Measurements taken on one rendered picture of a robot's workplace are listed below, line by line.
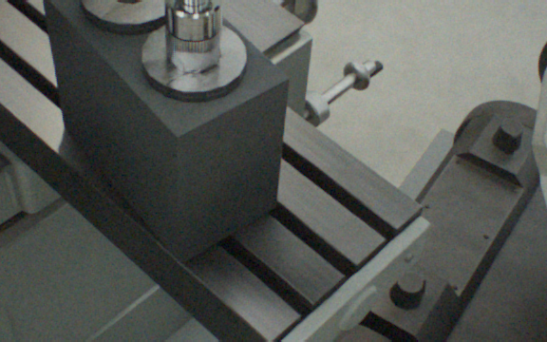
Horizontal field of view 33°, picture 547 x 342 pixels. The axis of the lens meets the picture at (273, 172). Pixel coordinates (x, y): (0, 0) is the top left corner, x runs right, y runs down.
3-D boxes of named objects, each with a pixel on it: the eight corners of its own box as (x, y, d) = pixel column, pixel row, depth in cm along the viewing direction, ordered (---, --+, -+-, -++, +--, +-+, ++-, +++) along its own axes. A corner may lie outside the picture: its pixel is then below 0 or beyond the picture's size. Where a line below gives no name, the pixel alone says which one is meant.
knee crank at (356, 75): (366, 61, 174) (370, 37, 170) (390, 78, 172) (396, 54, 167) (286, 120, 164) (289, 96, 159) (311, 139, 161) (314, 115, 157)
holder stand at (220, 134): (157, 81, 105) (149, -67, 90) (278, 207, 95) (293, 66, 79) (63, 127, 100) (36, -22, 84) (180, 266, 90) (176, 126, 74)
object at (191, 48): (201, 81, 78) (201, 33, 74) (155, 59, 79) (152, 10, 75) (232, 48, 80) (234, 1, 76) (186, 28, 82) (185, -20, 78)
